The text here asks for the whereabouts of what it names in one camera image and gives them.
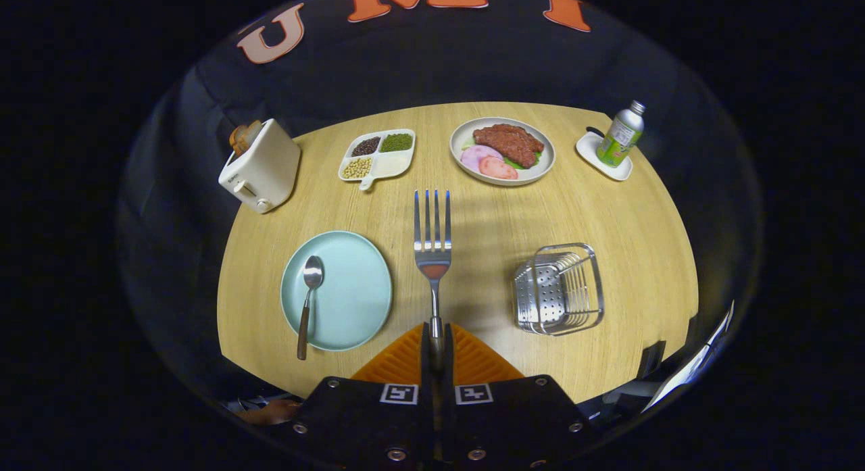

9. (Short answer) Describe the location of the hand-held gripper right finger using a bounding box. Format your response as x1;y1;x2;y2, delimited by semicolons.
436;322;599;471

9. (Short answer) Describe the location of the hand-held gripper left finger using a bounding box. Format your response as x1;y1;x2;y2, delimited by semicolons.
274;322;437;471

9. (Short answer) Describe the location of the metal fork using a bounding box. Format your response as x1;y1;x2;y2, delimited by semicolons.
413;189;452;374

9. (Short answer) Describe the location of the light blue plate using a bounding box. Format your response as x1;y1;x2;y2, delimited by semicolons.
280;230;393;352

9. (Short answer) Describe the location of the white flat panel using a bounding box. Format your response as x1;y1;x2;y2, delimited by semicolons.
642;301;735;414

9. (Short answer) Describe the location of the reddish ham slice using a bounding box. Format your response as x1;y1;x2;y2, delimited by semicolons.
478;156;519;181

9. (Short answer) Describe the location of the white round dinner plate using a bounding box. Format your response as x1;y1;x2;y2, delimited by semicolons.
450;117;556;187

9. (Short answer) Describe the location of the green lettuce leaf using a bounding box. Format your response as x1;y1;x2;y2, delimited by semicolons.
503;150;542;172

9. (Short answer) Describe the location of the white divided tray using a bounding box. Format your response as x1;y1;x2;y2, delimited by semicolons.
338;128;416;191

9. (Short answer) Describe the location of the pale pink ham slice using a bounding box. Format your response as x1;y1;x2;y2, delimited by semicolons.
461;145;504;174

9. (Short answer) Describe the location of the white toaster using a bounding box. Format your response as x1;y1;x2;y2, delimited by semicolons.
218;118;301;215

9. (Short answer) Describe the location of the brown steak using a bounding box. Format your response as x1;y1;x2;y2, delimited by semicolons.
472;124;545;169

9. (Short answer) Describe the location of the small white dish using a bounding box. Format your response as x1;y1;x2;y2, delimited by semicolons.
576;130;634;182

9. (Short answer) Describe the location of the green label bottle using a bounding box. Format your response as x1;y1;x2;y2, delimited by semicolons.
596;100;646;168

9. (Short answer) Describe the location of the metal wire rack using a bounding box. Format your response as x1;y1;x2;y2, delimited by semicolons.
513;243;605;337

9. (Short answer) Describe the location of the wooden handle metal spoon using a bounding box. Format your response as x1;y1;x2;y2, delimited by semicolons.
297;255;324;361

